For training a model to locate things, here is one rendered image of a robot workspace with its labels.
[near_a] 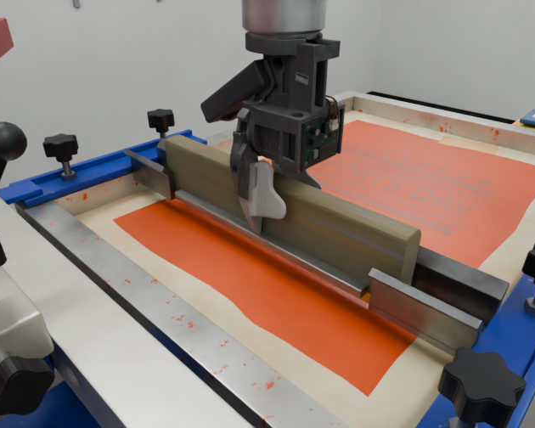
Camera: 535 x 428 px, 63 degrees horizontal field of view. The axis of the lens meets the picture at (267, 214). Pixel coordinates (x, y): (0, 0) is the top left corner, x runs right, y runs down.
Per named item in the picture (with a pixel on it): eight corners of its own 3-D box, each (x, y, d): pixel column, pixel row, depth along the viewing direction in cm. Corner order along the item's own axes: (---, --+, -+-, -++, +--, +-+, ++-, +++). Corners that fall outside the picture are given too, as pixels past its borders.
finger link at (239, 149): (236, 202, 45) (244, 117, 41) (226, 198, 46) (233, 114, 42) (267, 194, 48) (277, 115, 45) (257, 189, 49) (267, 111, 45)
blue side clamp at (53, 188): (192, 165, 80) (188, 128, 76) (210, 172, 77) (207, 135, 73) (23, 228, 61) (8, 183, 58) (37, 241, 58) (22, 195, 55)
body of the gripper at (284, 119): (295, 182, 40) (299, 45, 34) (232, 157, 45) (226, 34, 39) (342, 158, 45) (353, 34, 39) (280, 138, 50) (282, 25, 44)
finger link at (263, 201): (271, 256, 45) (283, 172, 41) (232, 235, 49) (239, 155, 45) (290, 249, 47) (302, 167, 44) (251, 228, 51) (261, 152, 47)
